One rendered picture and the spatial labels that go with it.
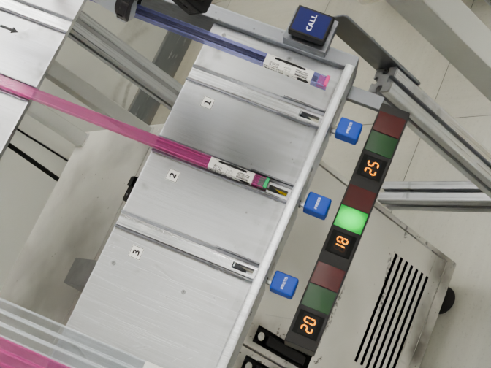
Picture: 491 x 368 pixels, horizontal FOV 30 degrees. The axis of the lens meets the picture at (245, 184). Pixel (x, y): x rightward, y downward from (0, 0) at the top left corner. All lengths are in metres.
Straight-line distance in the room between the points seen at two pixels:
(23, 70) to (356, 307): 0.74
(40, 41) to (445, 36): 0.64
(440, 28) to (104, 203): 0.72
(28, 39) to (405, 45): 1.38
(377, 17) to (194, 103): 1.48
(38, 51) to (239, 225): 0.37
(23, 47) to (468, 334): 1.03
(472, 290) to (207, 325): 0.87
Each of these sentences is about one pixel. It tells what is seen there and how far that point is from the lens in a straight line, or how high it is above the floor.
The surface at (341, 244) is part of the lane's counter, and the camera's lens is 1.15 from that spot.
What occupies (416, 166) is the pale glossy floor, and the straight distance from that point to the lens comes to 2.17.
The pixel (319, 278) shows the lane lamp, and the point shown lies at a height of 0.66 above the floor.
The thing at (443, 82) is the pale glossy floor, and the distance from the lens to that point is 2.28.
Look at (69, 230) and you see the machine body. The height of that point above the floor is 0.62.
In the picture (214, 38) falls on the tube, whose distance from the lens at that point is 1.11.
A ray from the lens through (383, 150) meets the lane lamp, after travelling 1.20.
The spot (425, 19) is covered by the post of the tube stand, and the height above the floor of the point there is 0.54.
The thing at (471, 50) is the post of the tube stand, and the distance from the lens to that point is 1.54.
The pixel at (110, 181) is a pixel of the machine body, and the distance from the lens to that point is 1.82.
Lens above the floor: 1.37
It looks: 31 degrees down
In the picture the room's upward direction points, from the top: 55 degrees counter-clockwise
